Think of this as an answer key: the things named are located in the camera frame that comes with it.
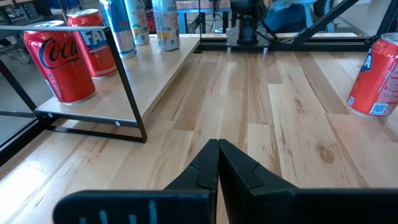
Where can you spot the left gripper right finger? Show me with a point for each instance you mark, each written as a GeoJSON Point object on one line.
{"type": "Point", "coordinates": [245, 186]}

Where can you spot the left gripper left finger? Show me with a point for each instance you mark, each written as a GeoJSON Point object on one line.
{"type": "Point", "coordinates": [199, 177]}

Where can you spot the red Fanta can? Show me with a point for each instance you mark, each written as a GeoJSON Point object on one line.
{"type": "Point", "coordinates": [377, 81]}
{"type": "Point", "coordinates": [99, 56]}

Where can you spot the blue and silver slim can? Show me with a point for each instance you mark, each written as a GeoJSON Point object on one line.
{"type": "Point", "coordinates": [119, 28]}

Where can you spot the red Coca-Cola can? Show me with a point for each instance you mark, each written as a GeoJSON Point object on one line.
{"type": "Point", "coordinates": [62, 71]}

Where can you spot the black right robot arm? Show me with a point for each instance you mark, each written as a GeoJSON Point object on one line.
{"type": "Point", "coordinates": [247, 18]}

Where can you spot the blue upholstered chair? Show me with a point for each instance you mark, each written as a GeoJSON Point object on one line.
{"type": "Point", "coordinates": [286, 17]}

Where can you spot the wooden shelf with black frame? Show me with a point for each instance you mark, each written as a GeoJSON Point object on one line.
{"type": "Point", "coordinates": [149, 74]}

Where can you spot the black aluminium rig frame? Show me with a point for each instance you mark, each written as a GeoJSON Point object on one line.
{"type": "Point", "coordinates": [311, 45]}

